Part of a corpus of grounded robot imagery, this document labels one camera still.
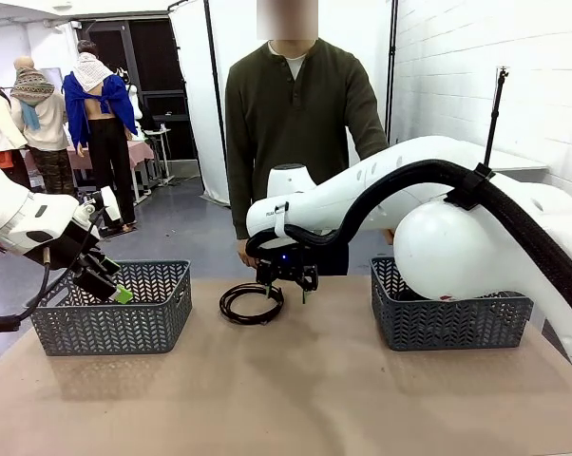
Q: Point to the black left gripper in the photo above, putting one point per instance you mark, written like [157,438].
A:
[84,252]

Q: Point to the person's right hand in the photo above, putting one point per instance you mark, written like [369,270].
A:
[245,252]

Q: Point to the person's right forearm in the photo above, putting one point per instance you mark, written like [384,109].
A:
[242,204]

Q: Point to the mannequin with blue jacket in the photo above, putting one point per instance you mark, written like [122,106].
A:
[101,157]

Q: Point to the person in green sweater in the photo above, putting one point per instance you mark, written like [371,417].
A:
[286,133]

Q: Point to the small white side table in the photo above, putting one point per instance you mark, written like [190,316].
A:
[160,142]

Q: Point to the bare white mannequin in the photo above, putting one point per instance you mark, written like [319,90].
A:
[133,95]

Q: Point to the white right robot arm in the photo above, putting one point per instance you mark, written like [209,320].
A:
[438,256]

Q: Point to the table with pink cloth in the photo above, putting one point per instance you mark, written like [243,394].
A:
[141,152]

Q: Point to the black tripod stand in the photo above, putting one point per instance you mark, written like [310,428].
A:
[494,119]

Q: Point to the person's left hand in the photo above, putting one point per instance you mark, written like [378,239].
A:
[389,236]

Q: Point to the mannequin with patterned scarf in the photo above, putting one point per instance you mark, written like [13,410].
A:
[48,123]

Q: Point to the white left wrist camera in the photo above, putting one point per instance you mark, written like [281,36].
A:
[111,204]

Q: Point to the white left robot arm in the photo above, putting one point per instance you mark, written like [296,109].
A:
[10,218]

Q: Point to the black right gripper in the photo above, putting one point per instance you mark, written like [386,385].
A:
[286,267]

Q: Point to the white backdrop screen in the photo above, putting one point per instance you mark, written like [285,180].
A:
[196,95]

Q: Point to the grey perforated plastic basket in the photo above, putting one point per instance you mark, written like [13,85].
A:
[124,328]
[457,328]

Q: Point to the dark glass doorway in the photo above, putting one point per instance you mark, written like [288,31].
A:
[158,62]

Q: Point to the black backdrop stand pole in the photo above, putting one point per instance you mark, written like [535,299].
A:
[389,71]
[218,109]

